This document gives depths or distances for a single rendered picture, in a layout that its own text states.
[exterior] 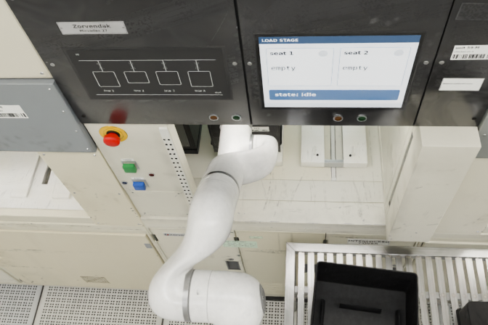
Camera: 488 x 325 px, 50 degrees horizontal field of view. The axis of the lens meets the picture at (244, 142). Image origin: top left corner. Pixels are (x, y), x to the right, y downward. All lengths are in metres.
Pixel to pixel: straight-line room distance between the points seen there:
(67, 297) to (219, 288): 1.71
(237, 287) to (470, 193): 0.73
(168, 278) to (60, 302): 1.68
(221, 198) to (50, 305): 1.77
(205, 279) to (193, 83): 0.39
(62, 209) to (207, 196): 0.89
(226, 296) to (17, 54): 0.62
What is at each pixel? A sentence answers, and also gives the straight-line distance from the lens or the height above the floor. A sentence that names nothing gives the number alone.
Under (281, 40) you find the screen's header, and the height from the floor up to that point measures 1.67.
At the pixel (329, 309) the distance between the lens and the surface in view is 1.65.
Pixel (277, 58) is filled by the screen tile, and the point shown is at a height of 1.62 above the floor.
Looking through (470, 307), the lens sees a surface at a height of 0.86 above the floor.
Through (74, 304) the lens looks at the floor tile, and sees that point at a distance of 2.65.
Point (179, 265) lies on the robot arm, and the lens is 1.01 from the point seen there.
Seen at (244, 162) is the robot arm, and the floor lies 1.31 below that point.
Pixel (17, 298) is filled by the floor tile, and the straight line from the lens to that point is 2.77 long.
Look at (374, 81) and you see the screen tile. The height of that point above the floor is 1.55.
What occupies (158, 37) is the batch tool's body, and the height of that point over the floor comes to 1.68.
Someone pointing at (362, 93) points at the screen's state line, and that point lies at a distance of 1.07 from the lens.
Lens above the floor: 2.36
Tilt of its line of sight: 57 degrees down
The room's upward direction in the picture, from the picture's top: 9 degrees counter-clockwise
